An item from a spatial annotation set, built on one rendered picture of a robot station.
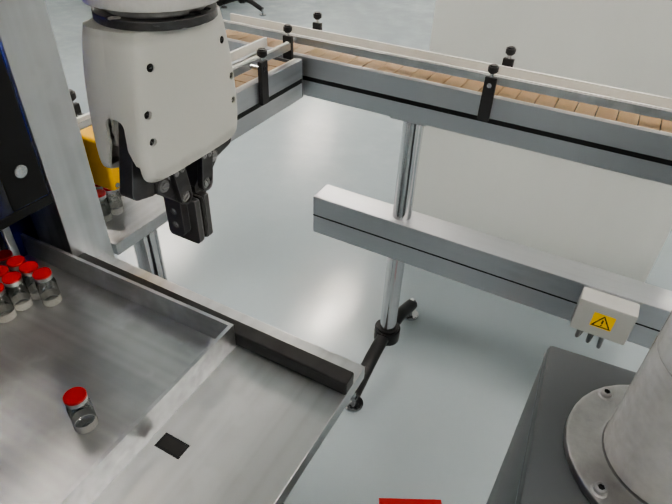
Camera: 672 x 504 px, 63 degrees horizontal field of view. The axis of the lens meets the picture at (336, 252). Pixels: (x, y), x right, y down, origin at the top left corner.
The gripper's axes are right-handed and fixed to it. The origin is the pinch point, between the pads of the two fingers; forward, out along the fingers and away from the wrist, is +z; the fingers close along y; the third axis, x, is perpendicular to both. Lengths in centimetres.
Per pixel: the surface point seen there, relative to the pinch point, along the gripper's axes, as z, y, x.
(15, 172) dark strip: 6.1, -3.1, -27.9
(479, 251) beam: 56, -84, 9
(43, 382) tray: 22.1, 8.2, -16.1
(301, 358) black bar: 20.3, -6.9, 6.2
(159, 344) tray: 22.1, -1.9, -9.6
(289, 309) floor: 110, -91, -51
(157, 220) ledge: 23.0, -21.1, -28.1
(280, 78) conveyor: 19, -71, -39
